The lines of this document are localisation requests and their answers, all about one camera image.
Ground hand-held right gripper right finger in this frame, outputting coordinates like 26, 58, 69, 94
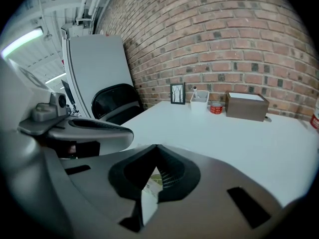
129, 144, 284, 239

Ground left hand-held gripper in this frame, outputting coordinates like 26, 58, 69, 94
0, 57, 73, 137

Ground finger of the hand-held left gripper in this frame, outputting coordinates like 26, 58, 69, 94
68, 118, 133, 132
48, 122, 135, 156

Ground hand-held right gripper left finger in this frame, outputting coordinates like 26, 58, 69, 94
42, 144, 159, 239

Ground white cloth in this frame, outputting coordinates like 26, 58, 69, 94
140, 166, 165, 228

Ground black chair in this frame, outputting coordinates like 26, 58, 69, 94
91, 83, 145, 126

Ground white desk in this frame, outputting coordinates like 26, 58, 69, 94
119, 100, 319, 209

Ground short ceiling tube light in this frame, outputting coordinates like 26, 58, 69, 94
44, 72, 67, 85

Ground white partition board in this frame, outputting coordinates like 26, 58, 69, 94
61, 29, 137, 120

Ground long ceiling tube light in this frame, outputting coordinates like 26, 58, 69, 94
0, 27, 45, 60

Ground red tape roll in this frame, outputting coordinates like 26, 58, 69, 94
209, 102, 224, 115

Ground white pen holder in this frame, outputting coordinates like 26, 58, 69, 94
189, 89, 210, 115

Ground brown wooden box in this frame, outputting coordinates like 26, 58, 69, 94
225, 91, 271, 122

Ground white ceiling pipes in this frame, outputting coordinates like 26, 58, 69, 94
75, 0, 111, 29

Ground red-capped plastic bottle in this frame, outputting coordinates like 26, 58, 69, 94
309, 103, 319, 131

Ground small grey gripper camera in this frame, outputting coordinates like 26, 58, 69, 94
30, 91, 71, 122

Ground black picture frame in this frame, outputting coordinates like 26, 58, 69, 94
169, 82, 186, 106

